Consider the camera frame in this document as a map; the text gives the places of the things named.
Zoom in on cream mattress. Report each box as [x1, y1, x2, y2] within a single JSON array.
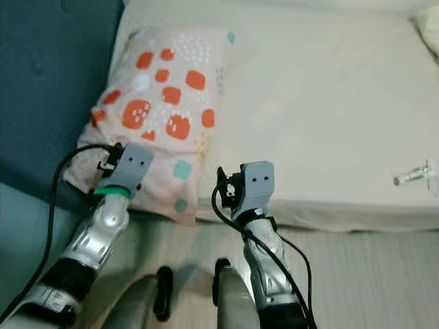
[[110, 0, 439, 234]]

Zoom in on pink pillow with red patches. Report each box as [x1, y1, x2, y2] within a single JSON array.
[[64, 26, 237, 228]]

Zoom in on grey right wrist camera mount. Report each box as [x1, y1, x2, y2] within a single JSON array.
[[237, 161, 275, 217]]

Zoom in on teal upholstered headboard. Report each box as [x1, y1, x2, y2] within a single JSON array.
[[0, 0, 126, 219]]

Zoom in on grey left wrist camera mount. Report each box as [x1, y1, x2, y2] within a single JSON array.
[[96, 142, 155, 196]]

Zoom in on grey left robot leg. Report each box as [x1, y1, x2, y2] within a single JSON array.
[[103, 266, 174, 329]]

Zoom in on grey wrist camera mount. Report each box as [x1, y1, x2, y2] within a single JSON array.
[[237, 161, 275, 217], [96, 142, 155, 196]]

